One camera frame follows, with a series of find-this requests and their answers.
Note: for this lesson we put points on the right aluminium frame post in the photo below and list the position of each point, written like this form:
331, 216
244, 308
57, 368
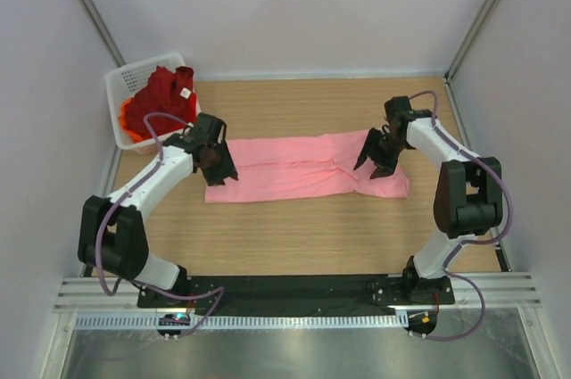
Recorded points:
477, 26

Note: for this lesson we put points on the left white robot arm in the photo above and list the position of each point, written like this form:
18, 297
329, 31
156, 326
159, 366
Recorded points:
112, 236

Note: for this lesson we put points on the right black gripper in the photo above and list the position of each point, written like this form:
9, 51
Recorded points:
386, 165

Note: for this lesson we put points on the left aluminium frame post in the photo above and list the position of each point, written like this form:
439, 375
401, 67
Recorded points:
101, 29

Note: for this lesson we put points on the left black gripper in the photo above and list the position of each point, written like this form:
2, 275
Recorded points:
218, 177

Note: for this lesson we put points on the dark red t shirt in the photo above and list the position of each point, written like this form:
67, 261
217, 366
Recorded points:
166, 91

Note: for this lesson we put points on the white plastic laundry basket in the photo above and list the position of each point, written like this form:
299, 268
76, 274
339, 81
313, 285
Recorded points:
123, 83

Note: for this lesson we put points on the pink t shirt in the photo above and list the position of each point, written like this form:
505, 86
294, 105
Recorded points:
286, 168

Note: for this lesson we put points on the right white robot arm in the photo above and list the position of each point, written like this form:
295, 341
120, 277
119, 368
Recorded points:
468, 199

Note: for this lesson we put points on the aluminium frame post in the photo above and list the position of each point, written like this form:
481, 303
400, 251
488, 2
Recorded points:
101, 29
477, 26

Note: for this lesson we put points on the white slotted cable duct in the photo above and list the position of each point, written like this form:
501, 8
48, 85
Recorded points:
179, 321

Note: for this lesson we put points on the orange t shirt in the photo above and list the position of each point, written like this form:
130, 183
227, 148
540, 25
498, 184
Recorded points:
124, 122

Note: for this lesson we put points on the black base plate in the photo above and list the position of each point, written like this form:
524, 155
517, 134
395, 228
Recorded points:
319, 296

